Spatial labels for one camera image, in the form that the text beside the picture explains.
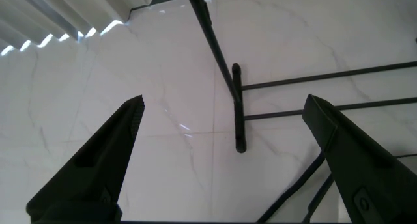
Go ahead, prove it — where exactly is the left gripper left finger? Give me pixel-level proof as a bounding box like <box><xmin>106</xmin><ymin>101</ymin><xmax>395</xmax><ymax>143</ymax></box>
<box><xmin>26</xmin><ymin>94</ymin><xmax>145</xmax><ymax>223</ymax></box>

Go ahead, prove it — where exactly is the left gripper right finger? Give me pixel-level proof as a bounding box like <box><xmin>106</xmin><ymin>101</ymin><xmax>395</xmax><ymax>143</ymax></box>
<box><xmin>302</xmin><ymin>93</ymin><xmax>417</xmax><ymax>223</ymax></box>

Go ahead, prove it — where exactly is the black clothes rack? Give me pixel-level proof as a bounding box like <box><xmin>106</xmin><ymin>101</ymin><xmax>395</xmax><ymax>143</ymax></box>
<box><xmin>184</xmin><ymin>0</ymin><xmax>417</xmax><ymax>154</ymax></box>

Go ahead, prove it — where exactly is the white curtain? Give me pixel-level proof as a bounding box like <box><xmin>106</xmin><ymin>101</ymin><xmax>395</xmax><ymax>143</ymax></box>
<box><xmin>0</xmin><ymin>0</ymin><xmax>157</xmax><ymax>52</ymax></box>

